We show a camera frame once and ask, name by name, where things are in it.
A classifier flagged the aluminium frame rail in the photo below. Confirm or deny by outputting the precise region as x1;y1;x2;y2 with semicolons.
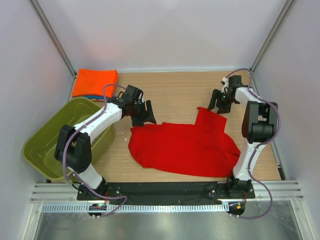
30;180;304;203

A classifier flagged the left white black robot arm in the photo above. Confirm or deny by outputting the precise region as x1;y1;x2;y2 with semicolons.
54;85;157;200

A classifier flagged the slotted cable duct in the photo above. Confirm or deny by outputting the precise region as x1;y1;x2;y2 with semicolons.
41;202;229;214

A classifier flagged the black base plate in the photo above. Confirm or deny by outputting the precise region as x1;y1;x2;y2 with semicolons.
76;180;256;204

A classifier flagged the orange folded t shirt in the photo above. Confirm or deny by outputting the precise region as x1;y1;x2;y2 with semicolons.
71;68;119;98

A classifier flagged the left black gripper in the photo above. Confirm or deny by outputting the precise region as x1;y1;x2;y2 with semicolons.
130;100;156;127

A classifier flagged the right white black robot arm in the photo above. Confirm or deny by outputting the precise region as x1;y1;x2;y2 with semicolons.
207;75;280;199

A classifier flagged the olive green plastic basket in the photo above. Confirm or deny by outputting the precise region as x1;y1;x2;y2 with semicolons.
23;97;115;182

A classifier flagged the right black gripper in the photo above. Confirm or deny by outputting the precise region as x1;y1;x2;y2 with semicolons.
206;89;236;115

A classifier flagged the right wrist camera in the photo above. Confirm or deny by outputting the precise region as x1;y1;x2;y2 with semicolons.
221;77;229;95

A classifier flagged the blue folded t shirt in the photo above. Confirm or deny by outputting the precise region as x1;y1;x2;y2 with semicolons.
84;95;109;102

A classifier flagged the red t shirt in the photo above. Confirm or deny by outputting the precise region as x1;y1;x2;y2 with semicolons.
128;107;241;178

